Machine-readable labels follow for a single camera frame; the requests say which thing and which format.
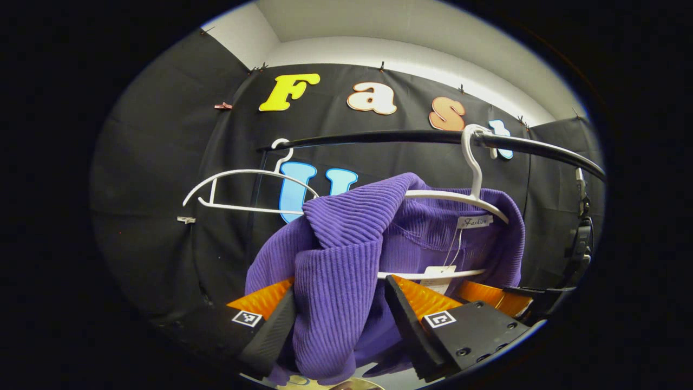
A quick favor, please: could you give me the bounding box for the dark tripod stand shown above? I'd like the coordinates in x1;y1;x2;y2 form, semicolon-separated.
563;167;595;288

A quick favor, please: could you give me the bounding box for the black backdrop cloth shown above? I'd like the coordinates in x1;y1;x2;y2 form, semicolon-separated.
89;27;606;331

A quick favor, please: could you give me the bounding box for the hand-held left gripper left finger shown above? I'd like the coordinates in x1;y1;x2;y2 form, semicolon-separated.
154;277;297;381

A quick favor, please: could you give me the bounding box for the black garment rack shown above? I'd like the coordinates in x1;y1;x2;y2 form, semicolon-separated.
246;129;607;271

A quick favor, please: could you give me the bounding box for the yellow round laundry hamper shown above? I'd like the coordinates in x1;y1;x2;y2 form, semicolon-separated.
273;373;386;390

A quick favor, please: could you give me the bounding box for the row of black backdrop clips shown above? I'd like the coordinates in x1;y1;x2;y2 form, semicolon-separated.
199;26;583;128

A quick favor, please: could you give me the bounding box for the white clothes hanger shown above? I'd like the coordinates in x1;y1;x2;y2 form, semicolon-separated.
182;138;320;216
376;123;511;281

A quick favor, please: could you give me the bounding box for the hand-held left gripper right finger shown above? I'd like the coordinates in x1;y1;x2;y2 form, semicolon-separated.
384;274;545;382

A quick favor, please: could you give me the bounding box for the purple ribbed cardigan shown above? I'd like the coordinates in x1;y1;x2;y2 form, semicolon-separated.
245;172;526;386

